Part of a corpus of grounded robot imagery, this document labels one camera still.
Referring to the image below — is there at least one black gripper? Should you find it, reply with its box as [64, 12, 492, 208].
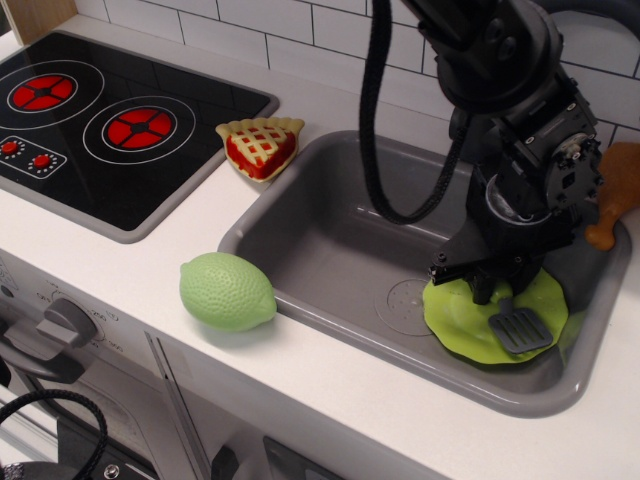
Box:
[430, 194, 584, 305]

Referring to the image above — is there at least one grey oven knob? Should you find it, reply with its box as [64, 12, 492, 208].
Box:
[36, 298, 97, 348]

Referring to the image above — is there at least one black faucet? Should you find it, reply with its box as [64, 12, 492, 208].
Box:
[536, 0, 639, 36]

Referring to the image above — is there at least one grey plastic sink basin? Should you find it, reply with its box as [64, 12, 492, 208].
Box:
[219, 131, 632, 418]

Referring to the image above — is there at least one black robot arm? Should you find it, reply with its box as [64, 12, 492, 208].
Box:
[409, 1, 603, 304]

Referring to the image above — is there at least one wooden side panel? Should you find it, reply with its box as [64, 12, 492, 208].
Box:
[1, 0, 77, 46]

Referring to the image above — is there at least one black braided cable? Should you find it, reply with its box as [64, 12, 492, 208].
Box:
[358, 0, 471, 226]

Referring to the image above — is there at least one brown toy chicken drumstick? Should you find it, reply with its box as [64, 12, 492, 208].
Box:
[585, 142, 639, 251]

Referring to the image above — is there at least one green plastic plate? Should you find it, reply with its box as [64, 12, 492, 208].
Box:
[422, 270, 569, 365]

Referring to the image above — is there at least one grey oven door handle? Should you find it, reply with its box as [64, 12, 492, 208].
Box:
[1, 321, 85, 384]

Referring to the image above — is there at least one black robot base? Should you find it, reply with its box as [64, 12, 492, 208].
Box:
[1, 389, 156, 479]

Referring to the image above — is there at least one black toy stovetop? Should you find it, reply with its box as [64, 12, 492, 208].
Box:
[1, 32, 279, 243]

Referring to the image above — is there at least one green handled grey spatula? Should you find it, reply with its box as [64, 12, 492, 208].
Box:
[488, 297, 553, 355]

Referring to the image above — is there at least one green toy lime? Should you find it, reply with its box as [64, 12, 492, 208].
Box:
[179, 252, 277, 332]

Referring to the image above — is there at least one toy pie slice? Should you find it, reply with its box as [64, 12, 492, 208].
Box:
[215, 117, 305, 183]

